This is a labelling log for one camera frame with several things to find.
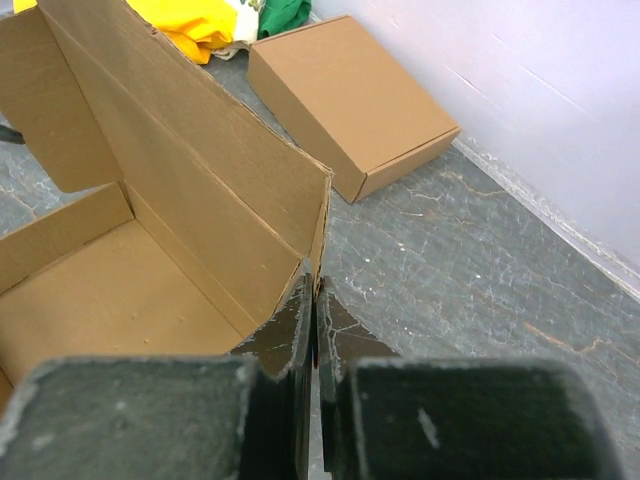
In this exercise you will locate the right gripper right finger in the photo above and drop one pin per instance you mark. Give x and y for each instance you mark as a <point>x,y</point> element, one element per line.
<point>341,340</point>

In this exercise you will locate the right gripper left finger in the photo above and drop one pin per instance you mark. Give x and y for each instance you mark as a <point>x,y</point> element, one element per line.
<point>276,432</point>

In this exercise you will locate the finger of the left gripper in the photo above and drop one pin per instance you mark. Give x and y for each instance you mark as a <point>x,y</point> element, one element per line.
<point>11,136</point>

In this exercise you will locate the green yellow white cloth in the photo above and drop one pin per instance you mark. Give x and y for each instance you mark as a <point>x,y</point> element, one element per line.
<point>203,29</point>

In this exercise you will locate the closed folded cardboard box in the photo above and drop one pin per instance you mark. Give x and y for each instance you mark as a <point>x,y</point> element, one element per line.
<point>345,100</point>

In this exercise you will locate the cardboard box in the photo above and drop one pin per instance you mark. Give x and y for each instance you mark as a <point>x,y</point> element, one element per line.
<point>345,100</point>
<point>191,217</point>

